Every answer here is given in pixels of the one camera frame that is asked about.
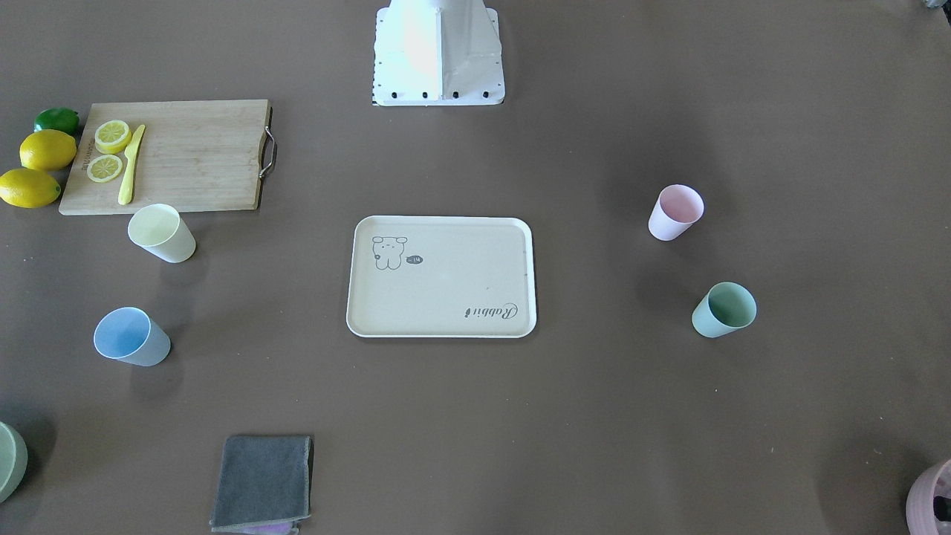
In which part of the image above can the whole lemon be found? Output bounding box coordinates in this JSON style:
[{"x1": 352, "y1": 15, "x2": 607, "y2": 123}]
[
  {"x1": 19, "y1": 129, "x2": 77, "y2": 172},
  {"x1": 1, "y1": 167, "x2": 62, "y2": 209}
]

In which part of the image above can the blue cup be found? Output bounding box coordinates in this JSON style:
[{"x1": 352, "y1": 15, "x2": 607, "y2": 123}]
[{"x1": 93, "y1": 307, "x2": 171, "y2": 367}]

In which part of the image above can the wooden cutting board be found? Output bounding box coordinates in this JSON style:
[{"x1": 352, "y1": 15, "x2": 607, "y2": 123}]
[{"x1": 59, "y1": 100, "x2": 272, "y2": 215}]

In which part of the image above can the pink cup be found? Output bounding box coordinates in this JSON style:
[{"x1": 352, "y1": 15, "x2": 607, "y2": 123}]
[{"x1": 648, "y1": 185, "x2": 704, "y2": 241}]

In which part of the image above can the cream yellow cup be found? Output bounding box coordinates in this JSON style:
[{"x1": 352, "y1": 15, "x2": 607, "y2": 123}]
[{"x1": 128, "y1": 204, "x2": 196, "y2": 263}]

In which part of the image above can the pink bowl with ice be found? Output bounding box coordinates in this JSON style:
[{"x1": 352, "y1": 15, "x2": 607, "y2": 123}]
[{"x1": 906, "y1": 460, "x2": 950, "y2": 534}]

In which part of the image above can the white pillar base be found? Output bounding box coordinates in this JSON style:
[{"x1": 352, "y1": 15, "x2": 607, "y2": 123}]
[{"x1": 371, "y1": 1, "x2": 506, "y2": 106}]

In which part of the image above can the yellow plastic knife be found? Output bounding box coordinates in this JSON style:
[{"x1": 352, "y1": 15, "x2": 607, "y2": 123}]
[{"x1": 117, "y1": 124, "x2": 146, "y2": 206}]

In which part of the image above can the cream rabbit tray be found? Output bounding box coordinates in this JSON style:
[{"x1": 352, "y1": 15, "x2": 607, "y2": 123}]
[{"x1": 346, "y1": 215, "x2": 537, "y2": 339}]

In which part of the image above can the lemon slice near handle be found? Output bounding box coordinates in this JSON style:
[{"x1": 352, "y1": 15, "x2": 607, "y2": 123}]
[{"x1": 85, "y1": 155, "x2": 123, "y2": 184}]

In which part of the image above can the green cup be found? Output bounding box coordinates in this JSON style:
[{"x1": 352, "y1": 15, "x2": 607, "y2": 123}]
[{"x1": 692, "y1": 282, "x2": 758, "y2": 338}]

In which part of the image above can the green bowl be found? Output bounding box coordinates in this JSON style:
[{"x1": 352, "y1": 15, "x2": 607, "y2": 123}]
[{"x1": 0, "y1": 422, "x2": 28, "y2": 502}]

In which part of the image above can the lemon slice far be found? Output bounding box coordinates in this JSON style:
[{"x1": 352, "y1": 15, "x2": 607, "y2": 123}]
[{"x1": 93, "y1": 120, "x2": 133, "y2": 155}]

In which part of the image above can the green lime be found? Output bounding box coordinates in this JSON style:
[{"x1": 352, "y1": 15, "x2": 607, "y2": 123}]
[{"x1": 33, "y1": 106, "x2": 80, "y2": 135}]

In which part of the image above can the grey folded cloth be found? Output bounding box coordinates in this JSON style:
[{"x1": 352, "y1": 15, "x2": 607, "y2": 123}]
[{"x1": 210, "y1": 435, "x2": 311, "y2": 534}]

